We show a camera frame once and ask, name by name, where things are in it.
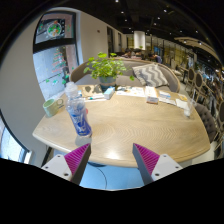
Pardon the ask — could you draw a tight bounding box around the dark tufted armchair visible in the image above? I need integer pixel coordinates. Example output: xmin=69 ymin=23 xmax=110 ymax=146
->
xmin=194 ymin=103 xmax=219 ymax=143

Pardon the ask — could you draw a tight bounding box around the group of ceiling spot lights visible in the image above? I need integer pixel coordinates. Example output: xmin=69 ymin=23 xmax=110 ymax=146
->
xmin=114 ymin=0 xmax=204 ymax=46

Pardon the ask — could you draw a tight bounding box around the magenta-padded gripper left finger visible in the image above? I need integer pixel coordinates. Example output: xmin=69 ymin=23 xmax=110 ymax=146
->
xmin=41 ymin=142 xmax=92 ymax=185

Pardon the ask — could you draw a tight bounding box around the printed paper brochure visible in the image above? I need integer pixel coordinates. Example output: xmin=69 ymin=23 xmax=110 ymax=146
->
xmin=115 ymin=85 xmax=147 ymax=98

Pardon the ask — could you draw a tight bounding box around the group of wooden dining chairs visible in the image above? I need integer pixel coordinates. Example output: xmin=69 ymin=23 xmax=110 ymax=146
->
xmin=185 ymin=66 xmax=224 ymax=158

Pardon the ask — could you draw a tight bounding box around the green potted plant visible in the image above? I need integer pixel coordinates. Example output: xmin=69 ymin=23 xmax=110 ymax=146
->
xmin=83 ymin=52 xmax=135 ymax=92

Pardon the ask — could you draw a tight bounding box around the small blue white carton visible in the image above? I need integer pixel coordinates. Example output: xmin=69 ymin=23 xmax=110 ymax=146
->
xmin=103 ymin=86 xmax=116 ymax=100

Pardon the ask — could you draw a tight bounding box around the grey curved sofa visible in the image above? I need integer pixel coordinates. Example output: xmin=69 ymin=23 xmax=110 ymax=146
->
xmin=69 ymin=57 xmax=182 ymax=94

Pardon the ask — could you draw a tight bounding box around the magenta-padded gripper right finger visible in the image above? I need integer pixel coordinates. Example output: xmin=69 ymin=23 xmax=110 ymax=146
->
xmin=132 ymin=142 xmax=183 ymax=186

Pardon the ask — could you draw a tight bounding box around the pale green ceramic mug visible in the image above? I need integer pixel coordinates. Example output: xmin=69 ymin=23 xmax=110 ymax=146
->
xmin=42 ymin=98 xmax=64 ymax=118

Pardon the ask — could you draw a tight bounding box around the grey zigzag throw pillow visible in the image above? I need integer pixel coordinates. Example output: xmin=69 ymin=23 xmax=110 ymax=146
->
xmin=132 ymin=63 xmax=170 ymax=88

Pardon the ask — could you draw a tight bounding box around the clear blue-labelled drink bottle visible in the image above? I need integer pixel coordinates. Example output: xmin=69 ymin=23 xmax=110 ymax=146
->
xmin=64 ymin=81 xmax=93 ymax=138

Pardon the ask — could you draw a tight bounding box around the round wreath window decal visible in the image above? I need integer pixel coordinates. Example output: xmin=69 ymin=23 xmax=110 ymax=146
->
xmin=46 ymin=21 xmax=64 ymax=38

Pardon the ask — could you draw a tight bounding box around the thick white book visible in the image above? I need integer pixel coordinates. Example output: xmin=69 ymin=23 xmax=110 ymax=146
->
xmin=144 ymin=85 xmax=160 ymax=104

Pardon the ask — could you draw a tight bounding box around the christmas tree window decal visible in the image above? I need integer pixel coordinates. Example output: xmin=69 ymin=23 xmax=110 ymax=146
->
xmin=51 ymin=48 xmax=68 ymax=74

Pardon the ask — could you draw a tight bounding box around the clear drinking glass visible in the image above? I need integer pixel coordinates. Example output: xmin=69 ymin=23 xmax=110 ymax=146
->
xmin=183 ymin=96 xmax=195 ymax=118

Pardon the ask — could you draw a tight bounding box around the white paper napkin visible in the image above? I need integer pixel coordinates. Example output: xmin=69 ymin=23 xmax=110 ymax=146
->
xmin=175 ymin=98 xmax=188 ymax=110

